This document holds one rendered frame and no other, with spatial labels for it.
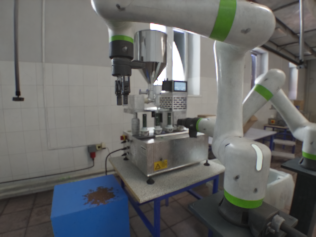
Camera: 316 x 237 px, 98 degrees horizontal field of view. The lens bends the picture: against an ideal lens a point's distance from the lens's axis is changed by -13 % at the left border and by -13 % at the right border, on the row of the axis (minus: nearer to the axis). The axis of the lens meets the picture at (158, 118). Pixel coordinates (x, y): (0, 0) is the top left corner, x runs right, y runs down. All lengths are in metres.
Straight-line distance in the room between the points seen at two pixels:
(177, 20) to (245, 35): 0.19
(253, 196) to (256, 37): 0.45
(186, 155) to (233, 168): 0.74
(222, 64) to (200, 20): 0.22
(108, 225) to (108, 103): 1.78
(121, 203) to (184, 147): 0.61
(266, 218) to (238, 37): 0.50
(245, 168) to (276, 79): 0.63
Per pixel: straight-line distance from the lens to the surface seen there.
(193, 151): 1.27
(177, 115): 1.37
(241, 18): 0.50
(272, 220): 0.59
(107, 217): 1.29
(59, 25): 2.73
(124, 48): 0.58
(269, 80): 1.01
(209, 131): 0.89
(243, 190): 0.53
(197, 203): 0.65
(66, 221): 1.24
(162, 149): 1.08
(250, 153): 0.49
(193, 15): 0.48
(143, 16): 0.50
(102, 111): 2.56
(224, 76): 0.64
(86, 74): 2.55
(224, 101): 0.63
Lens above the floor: 1.30
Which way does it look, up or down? 7 degrees down
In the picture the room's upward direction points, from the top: straight up
